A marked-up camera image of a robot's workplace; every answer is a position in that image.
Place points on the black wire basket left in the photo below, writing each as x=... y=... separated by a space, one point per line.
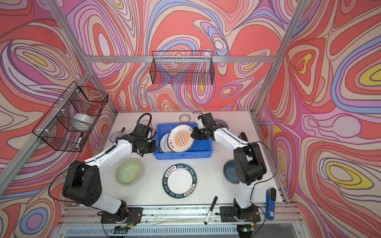
x=56 y=131

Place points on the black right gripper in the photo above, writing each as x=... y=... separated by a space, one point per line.
x=194 y=134

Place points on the white plate orange sunburst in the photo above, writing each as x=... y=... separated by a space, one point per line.
x=179 y=138

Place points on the white tape roll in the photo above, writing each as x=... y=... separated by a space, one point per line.
x=81 y=122

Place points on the dark blue ceramic bowl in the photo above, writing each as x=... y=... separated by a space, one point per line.
x=230 y=173

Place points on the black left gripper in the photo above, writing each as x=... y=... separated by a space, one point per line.
x=154 y=147

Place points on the black wire basket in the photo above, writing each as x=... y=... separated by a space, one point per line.
x=178 y=67
x=56 y=131

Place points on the green ceramic bowl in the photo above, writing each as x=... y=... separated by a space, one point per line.
x=128 y=172

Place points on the white plate flower outline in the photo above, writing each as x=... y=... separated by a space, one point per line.
x=164 y=144

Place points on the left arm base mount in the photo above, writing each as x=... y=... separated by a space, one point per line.
x=126 y=215

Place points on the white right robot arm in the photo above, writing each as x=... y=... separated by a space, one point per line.
x=249 y=162

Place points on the clear grey plastic cup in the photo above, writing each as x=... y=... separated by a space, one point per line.
x=113 y=136

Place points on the black marker on rail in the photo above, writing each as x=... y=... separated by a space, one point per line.
x=210 y=210

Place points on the white plate green lettered rim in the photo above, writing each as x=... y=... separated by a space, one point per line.
x=179 y=181

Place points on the black wire basket back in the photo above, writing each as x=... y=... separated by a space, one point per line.
x=178 y=67

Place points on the marker in left basket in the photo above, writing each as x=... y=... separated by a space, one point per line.
x=78 y=145

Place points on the black stapler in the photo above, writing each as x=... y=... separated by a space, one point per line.
x=243 y=136

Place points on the blue handheld device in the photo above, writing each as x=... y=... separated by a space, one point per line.
x=270 y=203

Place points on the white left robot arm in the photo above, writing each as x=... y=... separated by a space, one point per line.
x=83 y=180

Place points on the grey purple bowl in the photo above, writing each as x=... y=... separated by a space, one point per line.
x=221 y=122

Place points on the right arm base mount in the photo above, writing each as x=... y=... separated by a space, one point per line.
x=236 y=214

